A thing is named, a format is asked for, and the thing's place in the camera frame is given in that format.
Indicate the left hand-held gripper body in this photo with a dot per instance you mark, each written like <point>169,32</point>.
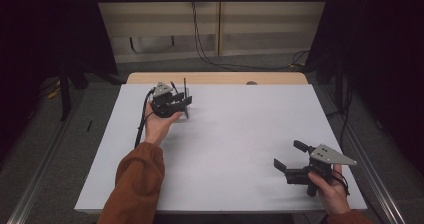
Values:
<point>161,90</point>

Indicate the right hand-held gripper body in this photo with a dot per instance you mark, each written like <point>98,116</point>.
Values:
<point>328,155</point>

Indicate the clear acrylic pen holder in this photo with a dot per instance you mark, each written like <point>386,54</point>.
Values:
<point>181,90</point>

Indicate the thick black pen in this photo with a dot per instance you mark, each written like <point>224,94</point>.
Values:
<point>173,85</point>

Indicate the thin black pen refill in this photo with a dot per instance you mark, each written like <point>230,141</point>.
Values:
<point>185,84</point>

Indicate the person's left hand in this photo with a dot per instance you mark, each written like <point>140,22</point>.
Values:
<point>156,129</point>

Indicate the person's right hand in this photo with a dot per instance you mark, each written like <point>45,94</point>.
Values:
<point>331,197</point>

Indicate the wooden table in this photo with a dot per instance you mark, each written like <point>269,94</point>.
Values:
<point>216,78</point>

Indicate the grey panel with black brackets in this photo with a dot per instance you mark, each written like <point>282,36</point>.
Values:
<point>151,44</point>

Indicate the round table grommet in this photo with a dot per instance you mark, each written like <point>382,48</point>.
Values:
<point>251,83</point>

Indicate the black metal stand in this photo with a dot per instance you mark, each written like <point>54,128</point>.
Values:
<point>65,94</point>

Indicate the black curtain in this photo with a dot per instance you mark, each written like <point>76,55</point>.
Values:
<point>383,50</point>
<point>40,34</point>

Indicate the aluminium floor rail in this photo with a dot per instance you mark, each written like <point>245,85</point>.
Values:
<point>33,197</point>
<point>383,197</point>

